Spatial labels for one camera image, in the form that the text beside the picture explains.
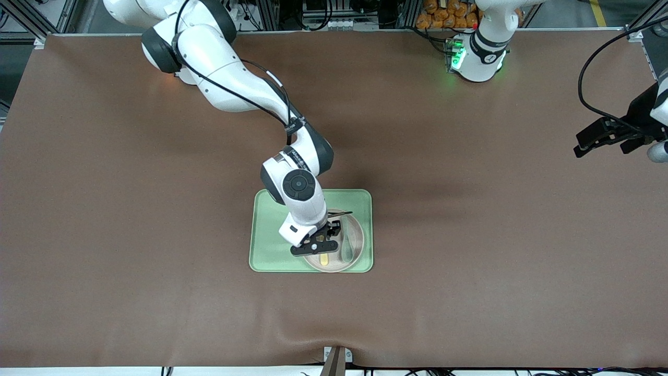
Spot round beige plate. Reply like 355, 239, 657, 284
303, 209, 365, 273

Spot teal plastic spoon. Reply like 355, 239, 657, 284
340, 219, 355, 263

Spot light green rectangular tray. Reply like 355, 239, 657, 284
249, 189, 374, 273

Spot brown table mat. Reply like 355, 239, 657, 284
0, 30, 668, 369

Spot white connector strip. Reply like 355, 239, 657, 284
303, 19, 379, 31

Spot aluminium frame profile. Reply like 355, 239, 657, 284
0, 0, 79, 49
624, 0, 668, 42
397, 0, 421, 29
258, 0, 281, 31

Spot aluminium camera post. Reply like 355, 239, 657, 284
321, 346, 353, 376

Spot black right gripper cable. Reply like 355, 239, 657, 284
175, 0, 306, 147

